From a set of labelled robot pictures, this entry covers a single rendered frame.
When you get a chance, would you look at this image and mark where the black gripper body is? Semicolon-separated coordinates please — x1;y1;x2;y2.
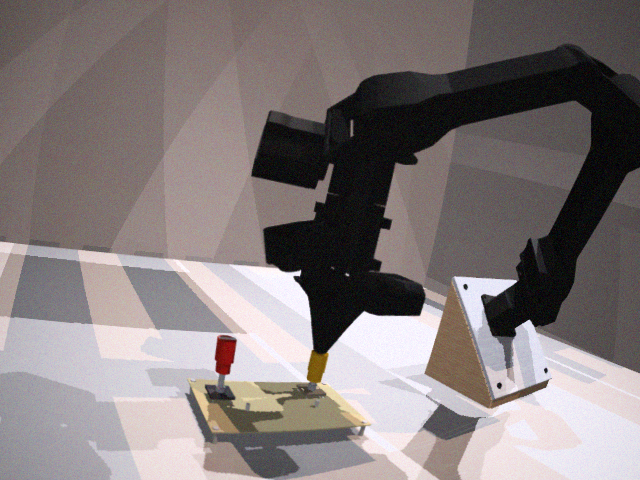
300;193;426;317

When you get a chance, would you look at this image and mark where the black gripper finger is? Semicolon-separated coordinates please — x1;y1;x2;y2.
314;289;363;354
293;276;332;352

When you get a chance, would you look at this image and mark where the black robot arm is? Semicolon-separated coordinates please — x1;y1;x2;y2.
252;43;640;337

